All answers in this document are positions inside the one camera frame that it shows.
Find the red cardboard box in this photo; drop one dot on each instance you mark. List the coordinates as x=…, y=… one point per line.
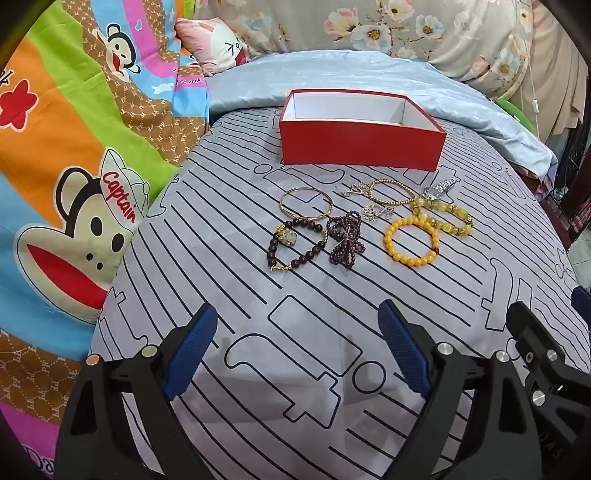
x=360, y=147

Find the grey floral blanket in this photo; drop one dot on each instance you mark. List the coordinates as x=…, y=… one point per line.
x=415, y=27

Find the beige hanging cloth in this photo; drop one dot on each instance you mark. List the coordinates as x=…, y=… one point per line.
x=558, y=83

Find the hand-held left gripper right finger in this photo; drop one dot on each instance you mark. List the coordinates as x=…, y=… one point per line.
x=404, y=350

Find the light blue quilt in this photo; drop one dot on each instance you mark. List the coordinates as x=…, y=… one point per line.
x=258, y=83

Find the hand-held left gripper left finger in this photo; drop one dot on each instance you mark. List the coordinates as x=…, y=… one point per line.
x=191, y=350

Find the thin gold bangle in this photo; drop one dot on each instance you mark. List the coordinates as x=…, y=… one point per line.
x=328, y=205

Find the silver wristwatch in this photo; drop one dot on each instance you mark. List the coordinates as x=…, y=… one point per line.
x=438, y=188

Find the pink cartoon pillow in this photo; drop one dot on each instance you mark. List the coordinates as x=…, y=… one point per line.
x=217, y=41

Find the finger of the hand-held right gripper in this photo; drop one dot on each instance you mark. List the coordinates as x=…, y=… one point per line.
x=531, y=327
x=582, y=302

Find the colourful cartoon monkey blanket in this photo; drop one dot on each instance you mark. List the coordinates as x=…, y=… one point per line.
x=69, y=138

